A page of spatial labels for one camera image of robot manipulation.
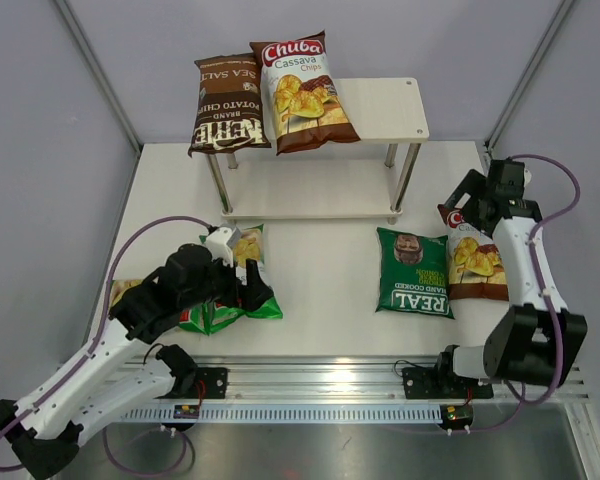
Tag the white slotted cable duct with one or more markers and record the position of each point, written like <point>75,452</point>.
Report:
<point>286,414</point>

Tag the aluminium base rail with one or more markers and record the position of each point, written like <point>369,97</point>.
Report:
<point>323,380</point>

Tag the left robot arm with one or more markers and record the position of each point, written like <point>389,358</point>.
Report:
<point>47,427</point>

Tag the green Real chips bag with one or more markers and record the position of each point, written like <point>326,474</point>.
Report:
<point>413,274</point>

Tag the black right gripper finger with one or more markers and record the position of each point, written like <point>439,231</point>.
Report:
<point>475,209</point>
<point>472,185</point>

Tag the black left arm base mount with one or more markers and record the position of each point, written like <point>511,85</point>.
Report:
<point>203,382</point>

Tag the brown Chuba bag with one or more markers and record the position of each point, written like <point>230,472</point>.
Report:
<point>475,268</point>
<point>307,111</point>

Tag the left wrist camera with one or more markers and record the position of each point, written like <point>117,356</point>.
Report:
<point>221,242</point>

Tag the brown Kettle sea salt bag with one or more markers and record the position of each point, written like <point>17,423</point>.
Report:
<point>229,113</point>

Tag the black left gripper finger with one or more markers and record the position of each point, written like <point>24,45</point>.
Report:
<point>257,293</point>
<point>228,305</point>

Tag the green Chuba bag upright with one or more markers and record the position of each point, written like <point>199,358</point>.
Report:
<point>250,246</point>

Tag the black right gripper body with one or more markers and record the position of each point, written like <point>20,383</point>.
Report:
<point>484,229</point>

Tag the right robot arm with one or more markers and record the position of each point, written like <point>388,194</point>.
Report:
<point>533,347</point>

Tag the white two-tier shelf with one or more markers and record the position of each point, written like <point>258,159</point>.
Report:
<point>367,179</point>

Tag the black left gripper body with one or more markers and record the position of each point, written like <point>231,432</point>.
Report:
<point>221,282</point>

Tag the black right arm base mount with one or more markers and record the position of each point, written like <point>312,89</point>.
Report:
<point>429,384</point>

